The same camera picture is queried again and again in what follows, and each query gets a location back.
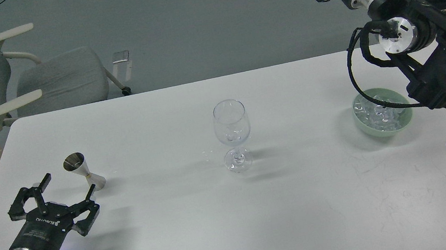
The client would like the green bowl of ice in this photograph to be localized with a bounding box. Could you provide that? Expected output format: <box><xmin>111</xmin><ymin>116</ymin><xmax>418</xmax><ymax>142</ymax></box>
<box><xmin>352</xmin><ymin>94</ymin><xmax>413</xmax><ymax>137</ymax></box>

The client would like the grey office chair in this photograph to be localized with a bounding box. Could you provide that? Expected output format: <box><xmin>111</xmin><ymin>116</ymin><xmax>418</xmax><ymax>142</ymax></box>
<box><xmin>0</xmin><ymin>23</ymin><xmax>132</xmax><ymax>131</ymax></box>

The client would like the steel cocktail jigger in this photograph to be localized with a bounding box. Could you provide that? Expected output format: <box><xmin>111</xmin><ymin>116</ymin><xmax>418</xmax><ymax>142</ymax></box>
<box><xmin>63</xmin><ymin>152</ymin><xmax>107</xmax><ymax>191</ymax></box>

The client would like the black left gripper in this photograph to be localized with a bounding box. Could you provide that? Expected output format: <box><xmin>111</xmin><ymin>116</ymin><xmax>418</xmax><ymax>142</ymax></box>
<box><xmin>0</xmin><ymin>166</ymin><xmax>106</xmax><ymax>250</ymax></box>

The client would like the metal floor plate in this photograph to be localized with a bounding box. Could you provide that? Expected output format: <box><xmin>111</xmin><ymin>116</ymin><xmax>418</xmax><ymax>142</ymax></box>
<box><xmin>111</xmin><ymin>50</ymin><xmax>130</xmax><ymax>64</ymax></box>

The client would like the clear wine glass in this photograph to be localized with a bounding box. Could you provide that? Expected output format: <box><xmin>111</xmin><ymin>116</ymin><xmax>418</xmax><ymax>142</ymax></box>
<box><xmin>213</xmin><ymin>99</ymin><xmax>253</xmax><ymax>173</ymax></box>

